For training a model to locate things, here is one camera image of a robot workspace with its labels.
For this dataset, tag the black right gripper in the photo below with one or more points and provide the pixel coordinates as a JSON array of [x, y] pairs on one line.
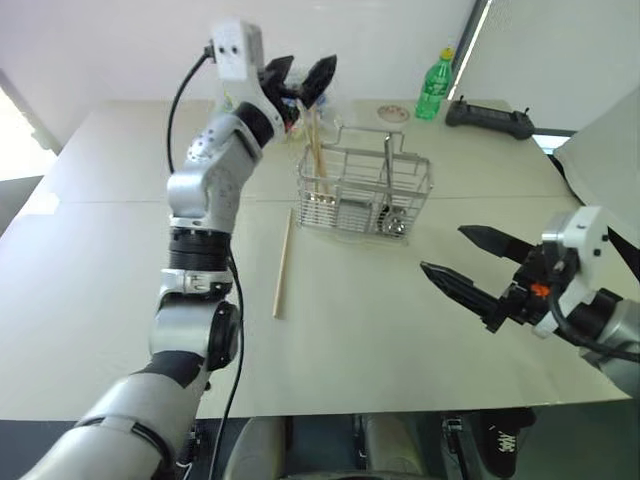
[[537, 280]]

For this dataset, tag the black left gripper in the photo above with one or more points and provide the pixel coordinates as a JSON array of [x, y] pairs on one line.
[[281, 95]]

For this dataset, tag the wooden chopstick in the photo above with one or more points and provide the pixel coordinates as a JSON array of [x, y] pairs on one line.
[[311, 140], [283, 262], [320, 150]]

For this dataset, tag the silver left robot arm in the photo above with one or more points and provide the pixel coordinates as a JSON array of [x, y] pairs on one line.
[[210, 185]]

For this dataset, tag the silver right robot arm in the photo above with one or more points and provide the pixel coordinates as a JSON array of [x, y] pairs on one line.
[[622, 325]]

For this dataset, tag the metal spoon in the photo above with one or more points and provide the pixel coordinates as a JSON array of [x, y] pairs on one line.
[[386, 165]]

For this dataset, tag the green plastic bottle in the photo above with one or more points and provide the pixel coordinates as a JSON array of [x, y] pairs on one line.
[[434, 87]]

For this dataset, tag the black handheld controller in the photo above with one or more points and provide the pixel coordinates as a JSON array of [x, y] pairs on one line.
[[490, 117]]

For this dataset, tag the white slanted panel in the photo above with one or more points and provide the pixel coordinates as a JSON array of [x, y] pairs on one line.
[[605, 150]]

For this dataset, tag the black shoe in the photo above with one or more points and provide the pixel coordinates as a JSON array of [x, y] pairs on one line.
[[505, 440]]

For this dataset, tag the grey rounded shape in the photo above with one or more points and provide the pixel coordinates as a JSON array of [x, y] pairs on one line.
[[255, 450], [395, 445]]

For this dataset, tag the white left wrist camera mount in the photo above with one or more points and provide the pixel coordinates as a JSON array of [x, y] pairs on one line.
[[235, 50]]

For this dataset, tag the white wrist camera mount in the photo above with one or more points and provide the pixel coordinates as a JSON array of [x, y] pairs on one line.
[[235, 50], [585, 235]]

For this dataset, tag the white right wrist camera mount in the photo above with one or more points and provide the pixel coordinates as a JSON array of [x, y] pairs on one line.
[[585, 235]]

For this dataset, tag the dark window frame bar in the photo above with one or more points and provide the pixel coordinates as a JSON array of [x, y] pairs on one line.
[[470, 50]]

